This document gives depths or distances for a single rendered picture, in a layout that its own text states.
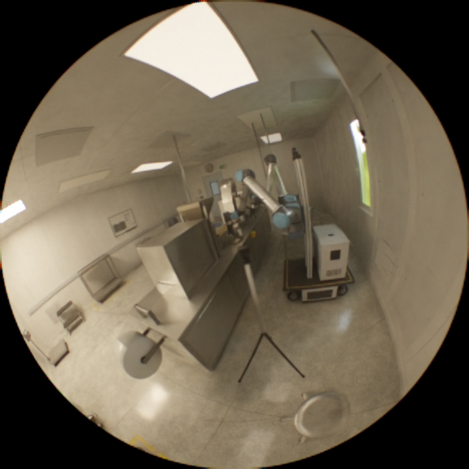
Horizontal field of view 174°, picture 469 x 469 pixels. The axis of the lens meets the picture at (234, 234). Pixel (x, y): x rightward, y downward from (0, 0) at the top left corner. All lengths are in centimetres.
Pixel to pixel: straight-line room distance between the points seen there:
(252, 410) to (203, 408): 46
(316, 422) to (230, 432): 77
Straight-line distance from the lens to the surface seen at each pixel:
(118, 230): 526
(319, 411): 123
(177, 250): 136
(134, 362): 141
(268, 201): 142
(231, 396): 174
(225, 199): 274
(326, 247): 175
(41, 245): 486
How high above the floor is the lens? 165
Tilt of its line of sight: 20 degrees down
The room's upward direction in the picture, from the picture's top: 15 degrees counter-clockwise
